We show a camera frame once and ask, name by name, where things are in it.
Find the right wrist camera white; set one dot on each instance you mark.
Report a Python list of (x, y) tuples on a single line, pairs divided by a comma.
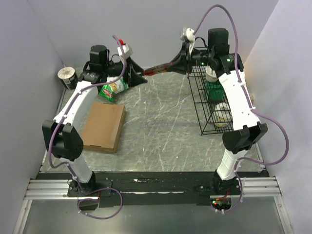
[(188, 35)]

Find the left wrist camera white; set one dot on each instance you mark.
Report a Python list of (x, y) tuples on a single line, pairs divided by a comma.
[(125, 49)]

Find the brown cardboard express box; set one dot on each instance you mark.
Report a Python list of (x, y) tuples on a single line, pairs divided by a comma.
[(102, 129)]

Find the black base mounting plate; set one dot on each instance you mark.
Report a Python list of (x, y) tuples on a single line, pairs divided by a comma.
[(155, 188)]

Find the aluminium rail frame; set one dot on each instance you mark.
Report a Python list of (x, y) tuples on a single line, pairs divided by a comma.
[(58, 189)]

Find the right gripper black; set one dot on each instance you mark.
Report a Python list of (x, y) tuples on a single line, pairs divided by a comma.
[(181, 61)]

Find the black can white lid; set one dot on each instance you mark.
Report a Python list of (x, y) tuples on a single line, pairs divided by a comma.
[(68, 77)]

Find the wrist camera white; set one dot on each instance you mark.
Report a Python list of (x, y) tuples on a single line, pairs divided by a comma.
[(188, 35), (125, 49)]

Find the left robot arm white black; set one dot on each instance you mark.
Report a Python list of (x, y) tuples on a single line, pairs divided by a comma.
[(63, 143)]

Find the white cup in rack front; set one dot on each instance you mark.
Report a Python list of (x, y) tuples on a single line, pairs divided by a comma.
[(222, 115)]

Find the black wire basket rack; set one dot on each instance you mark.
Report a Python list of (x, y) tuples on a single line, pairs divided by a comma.
[(203, 108)]

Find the white yogurt cup in rack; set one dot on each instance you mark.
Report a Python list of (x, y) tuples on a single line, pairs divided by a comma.
[(210, 74)]

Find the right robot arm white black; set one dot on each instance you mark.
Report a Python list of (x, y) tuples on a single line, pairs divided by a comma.
[(229, 70)]

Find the green lidded container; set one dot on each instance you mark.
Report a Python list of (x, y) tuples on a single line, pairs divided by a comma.
[(215, 91)]

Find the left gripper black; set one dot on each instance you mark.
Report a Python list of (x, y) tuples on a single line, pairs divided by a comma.
[(133, 79)]

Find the green white chips bag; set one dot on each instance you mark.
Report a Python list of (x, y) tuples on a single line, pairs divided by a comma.
[(109, 91)]

